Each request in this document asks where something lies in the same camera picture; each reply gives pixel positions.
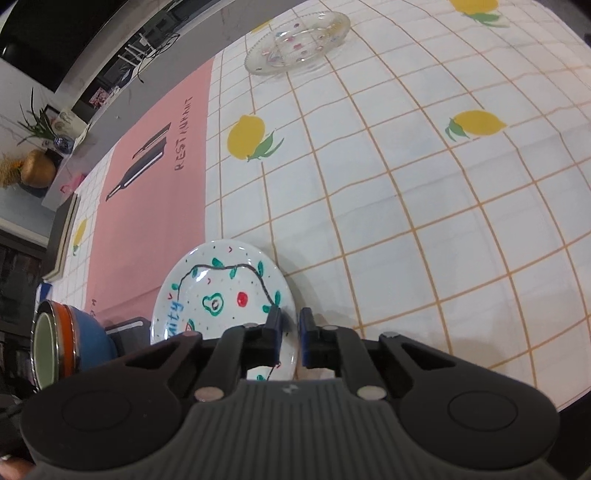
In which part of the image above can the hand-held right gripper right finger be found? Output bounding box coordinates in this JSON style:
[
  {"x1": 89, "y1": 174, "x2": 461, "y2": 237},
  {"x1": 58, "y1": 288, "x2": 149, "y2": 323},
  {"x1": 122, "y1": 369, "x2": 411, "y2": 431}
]
[{"x1": 299, "y1": 307, "x2": 445, "y2": 401}]

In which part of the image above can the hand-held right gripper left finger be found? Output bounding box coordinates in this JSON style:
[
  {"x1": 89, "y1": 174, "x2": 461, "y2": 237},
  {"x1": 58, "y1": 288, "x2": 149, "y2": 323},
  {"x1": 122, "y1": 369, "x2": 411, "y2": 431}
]
[{"x1": 126, "y1": 305, "x2": 283, "y2": 401}]

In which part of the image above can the blue bowl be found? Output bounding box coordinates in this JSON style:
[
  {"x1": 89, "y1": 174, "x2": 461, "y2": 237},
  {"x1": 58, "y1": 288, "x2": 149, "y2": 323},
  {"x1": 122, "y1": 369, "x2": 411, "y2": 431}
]
[{"x1": 46, "y1": 300, "x2": 119, "y2": 376}]

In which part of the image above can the steel bowl with orange outside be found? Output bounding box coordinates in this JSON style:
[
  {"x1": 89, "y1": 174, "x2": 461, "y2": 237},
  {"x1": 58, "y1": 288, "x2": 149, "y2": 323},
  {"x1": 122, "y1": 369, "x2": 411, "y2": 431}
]
[{"x1": 31, "y1": 300, "x2": 85, "y2": 386}]

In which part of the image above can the white painted fruit plate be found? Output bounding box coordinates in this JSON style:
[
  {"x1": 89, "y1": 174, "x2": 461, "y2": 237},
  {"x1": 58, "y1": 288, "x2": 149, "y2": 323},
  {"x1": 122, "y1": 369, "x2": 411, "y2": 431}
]
[{"x1": 150, "y1": 239, "x2": 298, "y2": 384}]

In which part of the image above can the pink printed placemat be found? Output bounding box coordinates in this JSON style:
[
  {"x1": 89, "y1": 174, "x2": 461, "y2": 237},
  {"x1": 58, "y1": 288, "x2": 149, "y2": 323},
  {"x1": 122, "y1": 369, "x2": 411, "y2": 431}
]
[{"x1": 83, "y1": 60, "x2": 218, "y2": 320}]

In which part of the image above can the black framed board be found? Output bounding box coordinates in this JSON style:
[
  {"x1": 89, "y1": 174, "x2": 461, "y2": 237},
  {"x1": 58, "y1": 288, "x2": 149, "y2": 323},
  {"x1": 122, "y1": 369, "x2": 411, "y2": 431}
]
[{"x1": 41, "y1": 194, "x2": 80, "y2": 281}]

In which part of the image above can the pink plastic basket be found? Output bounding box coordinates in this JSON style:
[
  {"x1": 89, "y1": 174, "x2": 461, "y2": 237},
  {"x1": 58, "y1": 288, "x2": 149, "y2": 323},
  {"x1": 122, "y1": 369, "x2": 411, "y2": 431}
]
[{"x1": 59, "y1": 172, "x2": 86, "y2": 195}]

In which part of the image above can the lemon checked tablecloth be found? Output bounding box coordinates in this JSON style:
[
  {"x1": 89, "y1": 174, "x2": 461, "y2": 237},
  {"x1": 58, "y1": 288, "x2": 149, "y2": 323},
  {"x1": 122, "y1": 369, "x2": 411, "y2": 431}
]
[{"x1": 41, "y1": 0, "x2": 591, "y2": 412}]

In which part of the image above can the gold round vase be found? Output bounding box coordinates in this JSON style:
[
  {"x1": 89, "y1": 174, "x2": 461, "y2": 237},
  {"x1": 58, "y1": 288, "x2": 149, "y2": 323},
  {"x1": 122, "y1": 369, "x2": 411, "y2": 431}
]
[{"x1": 21, "y1": 148, "x2": 57, "y2": 188}]

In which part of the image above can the dried flower bunch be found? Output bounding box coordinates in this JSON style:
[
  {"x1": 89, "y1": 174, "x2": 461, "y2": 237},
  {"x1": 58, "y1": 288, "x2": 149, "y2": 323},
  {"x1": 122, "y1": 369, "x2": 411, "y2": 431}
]
[{"x1": 0, "y1": 154, "x2": 24, "y2": 188}]

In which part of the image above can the white printed card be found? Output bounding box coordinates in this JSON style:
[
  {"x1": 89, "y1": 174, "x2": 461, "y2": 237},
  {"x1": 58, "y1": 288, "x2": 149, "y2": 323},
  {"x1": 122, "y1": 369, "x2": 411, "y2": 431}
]
[{"x1": 51, "y1": 108, "x2": 89, "y2": 140}]

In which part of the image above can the green potted plant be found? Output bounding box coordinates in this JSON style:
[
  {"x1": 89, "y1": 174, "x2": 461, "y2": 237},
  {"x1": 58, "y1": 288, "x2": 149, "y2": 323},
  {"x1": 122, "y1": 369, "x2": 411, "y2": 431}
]
[{"x1": 17, "y1": 88, "x2": 75, "y2": 154}]

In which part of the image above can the grey low cabinet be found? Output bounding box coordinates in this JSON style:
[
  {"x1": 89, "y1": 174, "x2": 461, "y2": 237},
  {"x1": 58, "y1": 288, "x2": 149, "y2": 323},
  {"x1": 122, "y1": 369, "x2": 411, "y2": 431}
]
[{"x1": 41, "y1": 0, "x2": 296, "y2": 210}]

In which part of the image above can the flowered clear glass plate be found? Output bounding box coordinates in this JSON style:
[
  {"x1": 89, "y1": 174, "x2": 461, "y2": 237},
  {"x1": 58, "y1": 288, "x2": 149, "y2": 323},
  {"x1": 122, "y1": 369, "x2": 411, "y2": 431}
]
[{"x1": 245, "y1": 10, "x2": 352, "y2": 77}]

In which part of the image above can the white router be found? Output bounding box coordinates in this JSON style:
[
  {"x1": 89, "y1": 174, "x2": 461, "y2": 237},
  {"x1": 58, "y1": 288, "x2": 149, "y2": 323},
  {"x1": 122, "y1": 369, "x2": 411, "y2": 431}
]
[{"x1": 117, "y1": 39, "x2": 154, "y2": 71}]

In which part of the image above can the black television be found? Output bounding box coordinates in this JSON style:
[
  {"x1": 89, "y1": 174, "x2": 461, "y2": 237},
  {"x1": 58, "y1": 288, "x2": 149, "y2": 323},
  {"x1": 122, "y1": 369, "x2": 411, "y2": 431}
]
[{"x1": 0, "y1": 0, "x2": 185, "y2": 61}]

